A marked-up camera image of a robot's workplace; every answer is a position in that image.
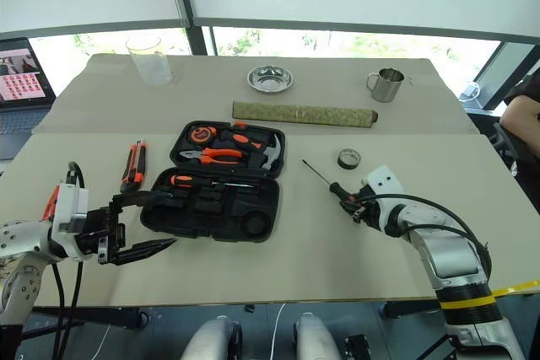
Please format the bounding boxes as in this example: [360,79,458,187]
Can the black table frame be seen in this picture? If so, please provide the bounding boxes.
[20,306,151,341]

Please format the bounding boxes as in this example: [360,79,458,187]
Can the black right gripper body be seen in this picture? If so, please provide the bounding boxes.
[342,192,380,225]

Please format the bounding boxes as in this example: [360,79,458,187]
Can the black plastic tool case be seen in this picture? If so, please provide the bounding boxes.
[139,120,287,244]

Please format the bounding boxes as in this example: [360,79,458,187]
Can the claw hammer orange black handle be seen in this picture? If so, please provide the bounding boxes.
[219,127,285,172]

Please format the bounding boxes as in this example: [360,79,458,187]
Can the long black handled screwdriver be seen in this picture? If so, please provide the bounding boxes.
[300,159,360,208]

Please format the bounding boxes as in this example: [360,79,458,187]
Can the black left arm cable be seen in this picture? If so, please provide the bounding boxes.
[50,160,86,360]

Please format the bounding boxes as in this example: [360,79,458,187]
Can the black electrical tape roll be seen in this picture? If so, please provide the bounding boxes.
[337,148,363,170]

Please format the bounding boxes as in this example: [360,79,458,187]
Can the short orange black screwdriver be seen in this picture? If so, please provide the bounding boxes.
[167,174,257,189]

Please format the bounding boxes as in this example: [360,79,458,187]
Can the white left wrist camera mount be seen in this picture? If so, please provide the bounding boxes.
[53,183,90,235]

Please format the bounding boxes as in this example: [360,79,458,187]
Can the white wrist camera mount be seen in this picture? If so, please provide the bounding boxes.
[53,183,90,235]
[361,164,407,231]

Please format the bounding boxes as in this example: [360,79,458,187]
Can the stainless steel mug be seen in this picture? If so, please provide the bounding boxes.
[365,67,406,104]

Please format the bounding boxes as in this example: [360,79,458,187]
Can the seated person in black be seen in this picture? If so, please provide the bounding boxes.
[499,67,540,214]

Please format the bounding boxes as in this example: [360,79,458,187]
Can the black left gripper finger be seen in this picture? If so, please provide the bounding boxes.
[110,191,172,210]
[111,238,178,267]

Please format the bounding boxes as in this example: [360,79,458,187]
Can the orange black utility knife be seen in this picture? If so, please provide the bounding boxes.
[119,139,149,194]

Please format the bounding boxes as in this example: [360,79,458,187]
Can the small clear glass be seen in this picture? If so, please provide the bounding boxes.
[458,80,483,103]

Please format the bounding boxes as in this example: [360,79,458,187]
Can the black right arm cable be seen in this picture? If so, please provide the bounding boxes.
[357,192,494,282]

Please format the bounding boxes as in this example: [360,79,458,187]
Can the yellow tape strip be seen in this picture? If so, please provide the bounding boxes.
[490,279,540,297]

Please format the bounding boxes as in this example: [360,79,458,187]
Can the silver rounded robot leg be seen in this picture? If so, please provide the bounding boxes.
[293,312,343,360]
[180,318,245,360]

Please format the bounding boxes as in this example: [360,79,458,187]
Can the small steel bowl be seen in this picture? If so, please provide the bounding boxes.
[246,64,294,94]

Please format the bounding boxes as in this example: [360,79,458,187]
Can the orange handled pliers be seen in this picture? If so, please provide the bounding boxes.
[178,147,245,166]

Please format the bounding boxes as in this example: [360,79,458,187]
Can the orange handled tool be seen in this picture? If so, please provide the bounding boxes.
[40,185,61,223]

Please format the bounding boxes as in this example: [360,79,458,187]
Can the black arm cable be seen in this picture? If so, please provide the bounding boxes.
[50,160,86,360]
[357,192,494,282]

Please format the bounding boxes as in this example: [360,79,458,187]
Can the long patterned olive box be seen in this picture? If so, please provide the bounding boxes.
[230,100,380,129]

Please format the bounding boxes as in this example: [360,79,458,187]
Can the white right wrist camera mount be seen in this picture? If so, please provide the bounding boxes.
[361,164,407,231]

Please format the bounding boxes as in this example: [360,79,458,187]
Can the white cable under table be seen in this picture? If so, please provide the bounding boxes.
[268,303,289,360]

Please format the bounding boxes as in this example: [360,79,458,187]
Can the open laptop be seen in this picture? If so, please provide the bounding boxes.
[0,36,58,162]

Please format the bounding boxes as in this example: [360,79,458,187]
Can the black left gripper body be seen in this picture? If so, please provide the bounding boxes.
[75,199,127,266]

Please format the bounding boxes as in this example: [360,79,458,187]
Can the orange black tape measure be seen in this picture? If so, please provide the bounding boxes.
[188,125,219,144]

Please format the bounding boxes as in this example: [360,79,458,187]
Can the clear plastic container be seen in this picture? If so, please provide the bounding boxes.
[125,35,175,87]

